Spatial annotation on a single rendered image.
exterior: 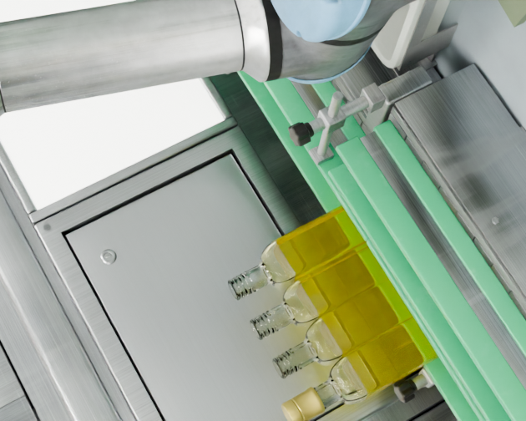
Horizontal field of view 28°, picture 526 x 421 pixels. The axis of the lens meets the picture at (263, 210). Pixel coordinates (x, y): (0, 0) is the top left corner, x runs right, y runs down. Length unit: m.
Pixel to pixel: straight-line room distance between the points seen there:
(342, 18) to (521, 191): 0.46
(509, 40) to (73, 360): 0.71
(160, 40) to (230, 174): 0.57
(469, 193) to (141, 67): 0.46
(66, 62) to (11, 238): 0.57
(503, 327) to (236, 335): 0.40
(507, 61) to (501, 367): 0.37
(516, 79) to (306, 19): 0.43
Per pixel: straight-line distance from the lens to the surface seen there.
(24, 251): 1.52
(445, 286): 1.25
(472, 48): 1.36
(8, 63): 1.00
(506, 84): 1.33
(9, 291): 1.51
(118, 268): 1.50
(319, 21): 0.92
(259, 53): 1.02
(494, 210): 1.28
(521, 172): 1.31
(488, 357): 1.24
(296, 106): 1.42
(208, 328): 1.47
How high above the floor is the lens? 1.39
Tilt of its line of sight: 14 degrees down
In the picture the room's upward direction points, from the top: 117 degrees counter-clockwise
